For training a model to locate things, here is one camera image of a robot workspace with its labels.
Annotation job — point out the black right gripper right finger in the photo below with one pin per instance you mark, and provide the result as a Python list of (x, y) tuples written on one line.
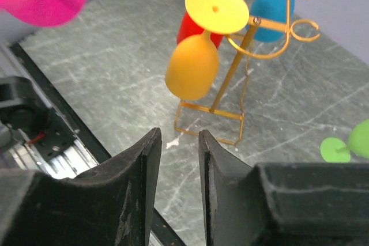
[(281, 203)]

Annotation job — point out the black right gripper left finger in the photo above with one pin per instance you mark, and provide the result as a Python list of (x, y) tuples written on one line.
[(110, 204)]

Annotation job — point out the green wine glass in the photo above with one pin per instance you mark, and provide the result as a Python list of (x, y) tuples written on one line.
[(335, 150)]

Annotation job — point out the blue wine glass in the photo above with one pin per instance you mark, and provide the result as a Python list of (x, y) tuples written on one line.
[(272, 10)]

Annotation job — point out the orange wine glass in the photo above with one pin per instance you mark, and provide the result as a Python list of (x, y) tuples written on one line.
[(195, 61)]

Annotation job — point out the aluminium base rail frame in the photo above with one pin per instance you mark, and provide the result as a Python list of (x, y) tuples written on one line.
[(41, 132)]

